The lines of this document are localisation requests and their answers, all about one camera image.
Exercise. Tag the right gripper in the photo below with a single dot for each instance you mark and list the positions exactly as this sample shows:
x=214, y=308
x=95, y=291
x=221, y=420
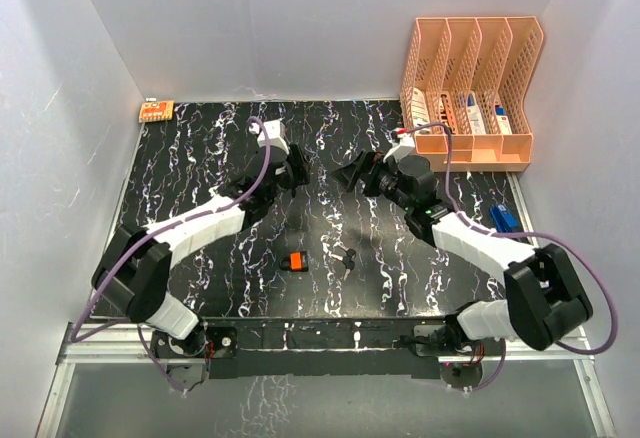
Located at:
x=367, y=164

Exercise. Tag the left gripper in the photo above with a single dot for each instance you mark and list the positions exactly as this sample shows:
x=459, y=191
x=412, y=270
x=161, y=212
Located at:
x=298, y=169

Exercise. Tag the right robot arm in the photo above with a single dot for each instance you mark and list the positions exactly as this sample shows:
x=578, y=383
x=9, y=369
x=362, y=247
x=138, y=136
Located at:
x=544, y=300

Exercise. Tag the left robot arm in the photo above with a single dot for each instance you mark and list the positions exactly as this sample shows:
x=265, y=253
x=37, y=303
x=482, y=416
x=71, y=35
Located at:
x=134, y=271

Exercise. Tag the black marble pattern mat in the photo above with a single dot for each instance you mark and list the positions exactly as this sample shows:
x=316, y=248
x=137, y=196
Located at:
x=180, y=164

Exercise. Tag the orange black padlock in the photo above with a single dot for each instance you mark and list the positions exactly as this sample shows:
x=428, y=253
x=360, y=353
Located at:
x=295, y=262

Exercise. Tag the white box in organizer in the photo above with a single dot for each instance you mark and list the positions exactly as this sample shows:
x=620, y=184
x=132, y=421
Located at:
x=418, y=109

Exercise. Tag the dark markers in organizer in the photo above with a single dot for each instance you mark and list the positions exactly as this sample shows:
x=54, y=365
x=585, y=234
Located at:
x=446, y=112

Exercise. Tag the white blue tube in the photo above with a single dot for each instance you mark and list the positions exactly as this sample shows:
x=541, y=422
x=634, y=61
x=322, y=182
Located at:
x=472, y=121

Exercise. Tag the orange plastic file organizer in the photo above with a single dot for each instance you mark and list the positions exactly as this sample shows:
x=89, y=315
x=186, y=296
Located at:
x=464, y=87

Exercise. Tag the small orange card box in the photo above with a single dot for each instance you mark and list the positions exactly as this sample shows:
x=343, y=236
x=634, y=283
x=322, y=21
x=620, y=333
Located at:
x=156, y=111

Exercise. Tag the blue red white box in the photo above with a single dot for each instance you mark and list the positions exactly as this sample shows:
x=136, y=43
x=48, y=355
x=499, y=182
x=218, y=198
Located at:
x=502, y=120

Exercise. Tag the blue black stapler tool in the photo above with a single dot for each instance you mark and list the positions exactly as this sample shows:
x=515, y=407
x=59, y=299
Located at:
x=504, y=220

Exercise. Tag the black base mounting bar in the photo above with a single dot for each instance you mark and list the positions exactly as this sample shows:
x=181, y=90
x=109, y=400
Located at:
x=315, y=347

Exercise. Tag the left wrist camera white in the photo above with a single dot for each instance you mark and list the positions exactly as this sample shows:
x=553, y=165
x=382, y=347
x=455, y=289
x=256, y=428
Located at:
x=271, y=132

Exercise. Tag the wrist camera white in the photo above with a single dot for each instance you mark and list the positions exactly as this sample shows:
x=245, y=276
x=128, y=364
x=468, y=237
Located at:
x=403, y=145
x=271, y=132

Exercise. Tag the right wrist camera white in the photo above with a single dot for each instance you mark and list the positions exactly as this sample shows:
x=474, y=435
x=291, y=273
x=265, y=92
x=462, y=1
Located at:
x=403, y=145

